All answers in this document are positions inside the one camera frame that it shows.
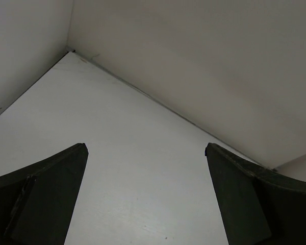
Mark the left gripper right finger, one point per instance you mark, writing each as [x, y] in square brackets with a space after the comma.
[257, 205]

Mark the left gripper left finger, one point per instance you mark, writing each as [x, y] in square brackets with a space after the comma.
[37, 201]

